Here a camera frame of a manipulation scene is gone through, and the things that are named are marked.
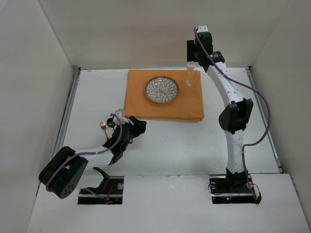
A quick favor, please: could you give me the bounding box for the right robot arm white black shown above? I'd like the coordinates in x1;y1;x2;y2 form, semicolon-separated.
187;26;253;188

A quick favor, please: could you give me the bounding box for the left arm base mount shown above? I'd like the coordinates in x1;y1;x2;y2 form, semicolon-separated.
77;167;124;205

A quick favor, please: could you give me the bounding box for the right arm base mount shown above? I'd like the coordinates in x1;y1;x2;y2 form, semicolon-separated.
208;170;262;204

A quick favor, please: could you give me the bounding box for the patterned ceramic plate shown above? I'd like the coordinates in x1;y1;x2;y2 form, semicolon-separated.
144;76;179;104

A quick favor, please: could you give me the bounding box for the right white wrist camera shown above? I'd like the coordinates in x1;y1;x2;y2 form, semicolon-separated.
195;25;209;33

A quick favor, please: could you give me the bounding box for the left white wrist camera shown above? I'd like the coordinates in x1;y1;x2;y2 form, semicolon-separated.
115;109;128;124

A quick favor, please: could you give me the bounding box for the orange cloth placemat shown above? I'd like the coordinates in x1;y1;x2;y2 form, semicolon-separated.
124;69;205;121

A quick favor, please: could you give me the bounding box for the clear wine glass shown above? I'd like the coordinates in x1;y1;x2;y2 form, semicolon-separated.
186;61;197;86

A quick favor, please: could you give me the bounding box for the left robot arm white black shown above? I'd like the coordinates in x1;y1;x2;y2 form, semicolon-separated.
38;114;147;199

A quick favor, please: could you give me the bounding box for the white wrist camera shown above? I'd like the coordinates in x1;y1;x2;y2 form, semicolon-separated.
115;109;128;124
195;25;209;33

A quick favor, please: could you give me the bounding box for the black slotted spoon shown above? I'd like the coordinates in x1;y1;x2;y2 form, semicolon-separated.
106;117;116;128

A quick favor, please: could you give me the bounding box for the gold fork black handle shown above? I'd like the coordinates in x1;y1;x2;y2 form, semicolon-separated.
99;121;109;139

